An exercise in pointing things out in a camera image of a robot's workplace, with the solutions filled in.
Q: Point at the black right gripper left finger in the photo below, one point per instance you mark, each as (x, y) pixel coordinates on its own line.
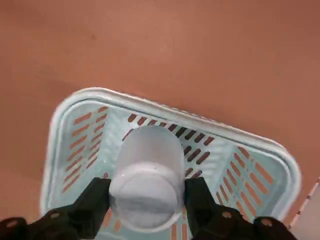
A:
(75, 215)

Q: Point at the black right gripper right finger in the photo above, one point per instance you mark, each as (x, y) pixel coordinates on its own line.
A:
(207, 217)

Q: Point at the light blue plastic cup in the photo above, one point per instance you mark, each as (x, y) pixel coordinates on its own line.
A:
(147, 175)

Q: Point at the light blue plastic basket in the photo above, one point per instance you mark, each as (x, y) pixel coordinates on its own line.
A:
(250, 160)

